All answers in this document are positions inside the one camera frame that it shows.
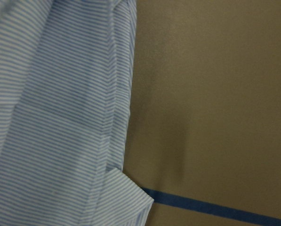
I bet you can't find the light blue striped shirt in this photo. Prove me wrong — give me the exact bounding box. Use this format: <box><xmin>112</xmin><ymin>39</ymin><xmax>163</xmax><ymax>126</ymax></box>
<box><xmin>0</xmin><ymin>0</ymin><xmax>153</xmax><ymax>226</ymax></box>

